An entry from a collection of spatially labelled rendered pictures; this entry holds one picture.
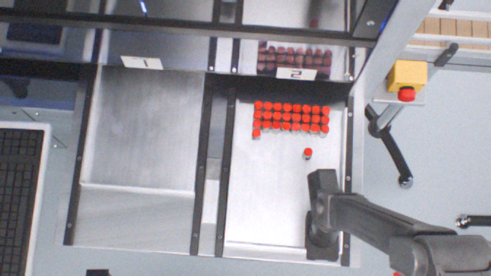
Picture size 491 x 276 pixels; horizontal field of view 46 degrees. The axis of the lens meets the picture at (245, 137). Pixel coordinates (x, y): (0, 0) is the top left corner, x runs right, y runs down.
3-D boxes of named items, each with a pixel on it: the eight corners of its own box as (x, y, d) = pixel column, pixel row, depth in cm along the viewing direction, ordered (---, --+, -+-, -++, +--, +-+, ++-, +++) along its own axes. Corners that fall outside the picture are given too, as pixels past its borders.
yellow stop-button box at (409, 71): (386, 63, 136) (394, 51, 129) (418, 66, 136) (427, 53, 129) (386, 93, 134) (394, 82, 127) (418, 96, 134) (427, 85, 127)
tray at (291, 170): (237, 104, 141) (237, 98, 138) (344, 112, 141) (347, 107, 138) (224, 245, 133) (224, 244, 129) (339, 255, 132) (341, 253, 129)
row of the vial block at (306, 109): (253, 106, 141) (254, 100, 137) (328, 112, 141) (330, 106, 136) (253, 115, 140) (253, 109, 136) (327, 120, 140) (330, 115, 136)
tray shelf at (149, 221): (85, 52, 147) (82, 49, 145) (363, 72, 146) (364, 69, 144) (55, 245, 134) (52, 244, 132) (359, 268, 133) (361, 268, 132)
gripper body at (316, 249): (337, 215, 123) (342, 202, 116) (337, 263, 118) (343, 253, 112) (306, 212, 123) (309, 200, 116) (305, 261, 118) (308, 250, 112)
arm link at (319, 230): (316, 231, 107) (347, 229, 108) (311, 196, 111) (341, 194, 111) (312, 242, 114) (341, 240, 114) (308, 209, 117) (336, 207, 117)
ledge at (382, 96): (372, 50, 147) (374, 47, 146) (423, 54, 147) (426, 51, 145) (371, 103, 144) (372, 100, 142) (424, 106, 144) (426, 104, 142)
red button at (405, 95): (395, 87, 133) (400, 81, 129) (413, 88, 133) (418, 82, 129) (395, 103, 132) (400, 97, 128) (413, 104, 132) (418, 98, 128)
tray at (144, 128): (103, 50, 145) (99, 44, 141) (207, 58, 144) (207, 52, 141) (82, 185, 136) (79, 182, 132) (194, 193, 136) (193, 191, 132)
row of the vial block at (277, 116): (253, 115, 140) (253, 109, 136) (327, 120, 140) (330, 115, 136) (252, 123, 140) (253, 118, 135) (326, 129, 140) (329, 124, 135)
